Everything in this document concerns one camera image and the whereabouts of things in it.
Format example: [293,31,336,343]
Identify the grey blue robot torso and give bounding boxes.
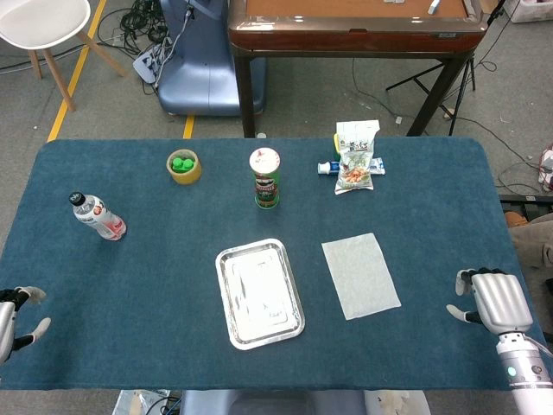
[179,388,366,415]

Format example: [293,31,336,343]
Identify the white storage box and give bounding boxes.
[503,0,553,23]

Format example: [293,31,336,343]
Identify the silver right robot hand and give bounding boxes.
[446,267,534,335]

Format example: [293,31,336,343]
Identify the blue felt table cover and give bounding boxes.
[0,137,553,393]

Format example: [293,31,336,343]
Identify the white chair wooden legs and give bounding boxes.
[0,0,130,112]

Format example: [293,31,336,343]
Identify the green Pringles can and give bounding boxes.
[248,147,282,209]

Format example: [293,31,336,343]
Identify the white stained cloth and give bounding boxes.
[365,388,431,415]

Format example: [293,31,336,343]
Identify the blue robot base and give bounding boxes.
[157,0,267,117]

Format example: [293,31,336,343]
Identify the black cable bundle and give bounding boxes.
[97,0,174,57]

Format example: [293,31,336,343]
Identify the beige trouser leg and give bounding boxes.
[509,214,553,282]

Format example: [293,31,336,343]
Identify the stainless steel tray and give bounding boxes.
[214,238,306,351]

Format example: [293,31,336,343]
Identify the white red power strip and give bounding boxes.
[537,144,553,192]

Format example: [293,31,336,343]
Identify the white blue toothpaste tube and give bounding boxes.
[317,157,386,176]

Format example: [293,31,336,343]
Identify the white peanut snack bag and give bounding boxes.
[334,120,381,195]

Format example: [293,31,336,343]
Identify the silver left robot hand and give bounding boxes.
[0,286,52,364]

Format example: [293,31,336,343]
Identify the brown shoe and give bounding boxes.
[504,210,531,229]

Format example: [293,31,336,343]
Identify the white paper napkin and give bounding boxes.
[321,233,402,321]

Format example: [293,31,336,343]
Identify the clear plastic drink bottle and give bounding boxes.
[67,191,128,241]

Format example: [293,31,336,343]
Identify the silver foil bag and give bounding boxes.
[112,388,172,415]

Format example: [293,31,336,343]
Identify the black tripod stand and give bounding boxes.
[385,0,506,136]

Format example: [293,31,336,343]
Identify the brown mahjong table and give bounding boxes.
[227,0,489,138]

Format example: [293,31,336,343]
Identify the yellow tape roll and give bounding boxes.
[166,149,202,186]

